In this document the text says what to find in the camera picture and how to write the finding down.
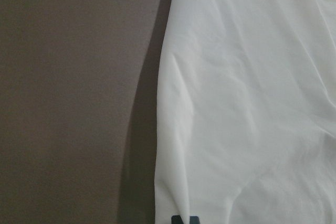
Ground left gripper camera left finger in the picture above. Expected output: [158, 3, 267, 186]
[171, 215, 184, 224]

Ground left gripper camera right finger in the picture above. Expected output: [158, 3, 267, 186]
[189, 216, 200, 224]

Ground cream long-sleeve cat shirt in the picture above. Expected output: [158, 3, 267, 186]
[154, 0, 335, 223]

